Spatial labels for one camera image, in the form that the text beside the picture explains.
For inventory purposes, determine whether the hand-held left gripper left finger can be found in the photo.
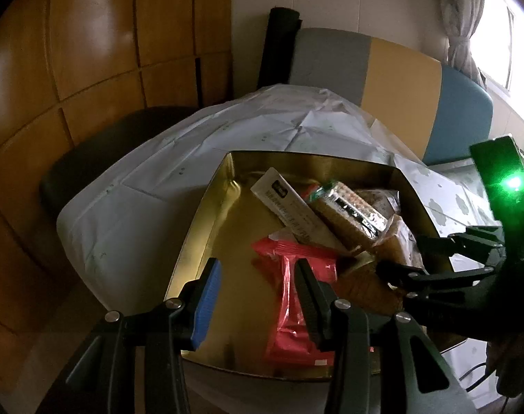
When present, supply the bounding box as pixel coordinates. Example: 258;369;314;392
55;257;223;414

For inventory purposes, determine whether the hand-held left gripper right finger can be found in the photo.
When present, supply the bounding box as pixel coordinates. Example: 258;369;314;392
294;258;472;414

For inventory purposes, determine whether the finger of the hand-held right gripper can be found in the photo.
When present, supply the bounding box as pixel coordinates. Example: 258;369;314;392
375;260;500;311
417;224;504;264

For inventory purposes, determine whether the clear bag of brown snacks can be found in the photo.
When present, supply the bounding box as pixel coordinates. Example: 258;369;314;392
372;213;424;268

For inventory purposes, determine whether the orange cracker packet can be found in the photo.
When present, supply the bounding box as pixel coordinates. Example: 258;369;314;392
337;252;407;315

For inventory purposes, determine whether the gold tin box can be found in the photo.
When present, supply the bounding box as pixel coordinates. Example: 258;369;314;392
163;151;467;382

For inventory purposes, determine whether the green-ended cracker packet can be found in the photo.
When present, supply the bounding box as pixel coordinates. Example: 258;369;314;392
309;180;390;248

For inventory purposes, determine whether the long silver snack packet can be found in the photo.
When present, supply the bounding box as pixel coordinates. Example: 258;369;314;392
250;168;349;253

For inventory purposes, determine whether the grey yellow blue chair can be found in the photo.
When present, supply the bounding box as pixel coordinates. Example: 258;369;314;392
288;28;495;167

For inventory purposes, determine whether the window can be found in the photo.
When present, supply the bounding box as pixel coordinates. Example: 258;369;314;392
471;0;524;100

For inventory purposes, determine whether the white plastic tablecloth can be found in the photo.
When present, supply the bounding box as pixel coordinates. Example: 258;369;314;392
57;84;511;414

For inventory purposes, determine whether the patterned curtain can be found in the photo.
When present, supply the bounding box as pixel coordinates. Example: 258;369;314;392
437;0;489;85

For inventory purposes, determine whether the black rolled mat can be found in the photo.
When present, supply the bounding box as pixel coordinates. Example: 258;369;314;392
257;6;303;91

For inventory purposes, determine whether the wooden wardrobe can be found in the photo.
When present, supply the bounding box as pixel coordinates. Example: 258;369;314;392
0;0;234;414

